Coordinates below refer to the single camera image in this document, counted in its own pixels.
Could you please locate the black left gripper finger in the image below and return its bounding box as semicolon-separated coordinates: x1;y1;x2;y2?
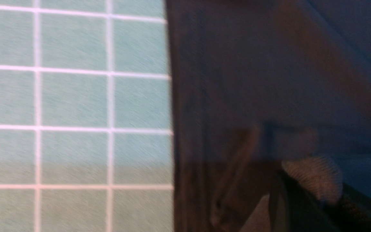
269;170;371;232

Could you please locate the dark gray long-sleeved shirt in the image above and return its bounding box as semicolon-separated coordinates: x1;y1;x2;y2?
165;0;371;232

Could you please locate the teal grid-pattern tablecloth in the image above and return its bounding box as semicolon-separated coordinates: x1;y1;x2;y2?
0;0;173;232

